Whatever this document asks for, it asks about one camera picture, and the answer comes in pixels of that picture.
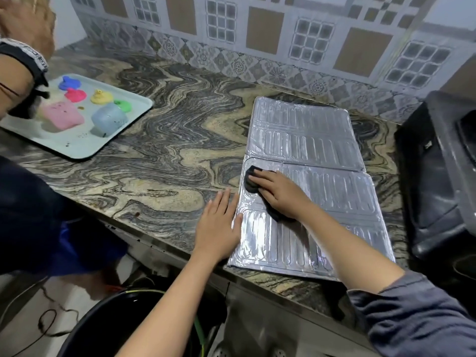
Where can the green clay shape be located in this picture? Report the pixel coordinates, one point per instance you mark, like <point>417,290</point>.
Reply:
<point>124,106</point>

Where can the person's left hand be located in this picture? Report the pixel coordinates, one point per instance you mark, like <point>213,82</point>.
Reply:
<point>217,234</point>

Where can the another person's forearm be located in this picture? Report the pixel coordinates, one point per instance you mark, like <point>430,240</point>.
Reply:
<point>13,81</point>

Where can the person's left little finger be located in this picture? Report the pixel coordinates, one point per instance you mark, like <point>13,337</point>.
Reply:
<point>205,217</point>

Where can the person's left forearm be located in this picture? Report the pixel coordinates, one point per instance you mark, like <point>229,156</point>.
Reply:
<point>174,308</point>

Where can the person's left thumb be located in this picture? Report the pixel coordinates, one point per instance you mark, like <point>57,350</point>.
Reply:
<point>238,223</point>

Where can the yellow clay shape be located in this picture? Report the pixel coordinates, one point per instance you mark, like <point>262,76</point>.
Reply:
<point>101,97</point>

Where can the blue clay shape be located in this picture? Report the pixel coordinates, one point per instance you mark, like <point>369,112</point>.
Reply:
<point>68,83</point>

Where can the person's left middle finger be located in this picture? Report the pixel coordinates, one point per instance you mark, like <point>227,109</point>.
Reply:
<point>221,208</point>

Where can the light blue plastic cup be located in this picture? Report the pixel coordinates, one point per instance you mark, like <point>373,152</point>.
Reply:
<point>109,120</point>

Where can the person's right thumb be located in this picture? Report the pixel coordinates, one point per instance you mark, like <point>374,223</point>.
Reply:
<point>268,202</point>

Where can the black bucket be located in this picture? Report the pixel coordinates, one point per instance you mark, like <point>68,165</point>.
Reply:
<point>111,323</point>

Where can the black and white wristband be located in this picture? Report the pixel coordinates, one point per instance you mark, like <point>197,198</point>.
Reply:
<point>31,57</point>

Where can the silver foil splash guard panel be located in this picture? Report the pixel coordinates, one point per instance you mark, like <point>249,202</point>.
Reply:
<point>316,144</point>

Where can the black gas stove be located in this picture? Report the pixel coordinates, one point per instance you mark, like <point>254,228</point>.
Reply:
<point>435,170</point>

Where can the person's right hand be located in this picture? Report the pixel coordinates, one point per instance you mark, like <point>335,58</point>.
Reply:
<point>284,193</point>

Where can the person's right forearm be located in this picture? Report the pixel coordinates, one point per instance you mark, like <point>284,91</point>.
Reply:
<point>372,271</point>

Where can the pale blue plastic tray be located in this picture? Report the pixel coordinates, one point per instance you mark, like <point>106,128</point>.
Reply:
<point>81,143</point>

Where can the magenta clay shape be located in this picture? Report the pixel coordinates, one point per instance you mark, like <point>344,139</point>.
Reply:
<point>75,95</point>

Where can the black cleaning cloth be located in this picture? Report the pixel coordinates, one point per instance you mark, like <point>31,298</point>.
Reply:
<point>253,185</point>

